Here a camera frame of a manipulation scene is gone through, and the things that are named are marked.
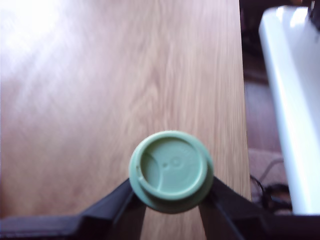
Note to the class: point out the green coffee capsule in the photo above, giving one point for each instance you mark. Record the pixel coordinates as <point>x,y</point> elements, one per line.
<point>172,165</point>

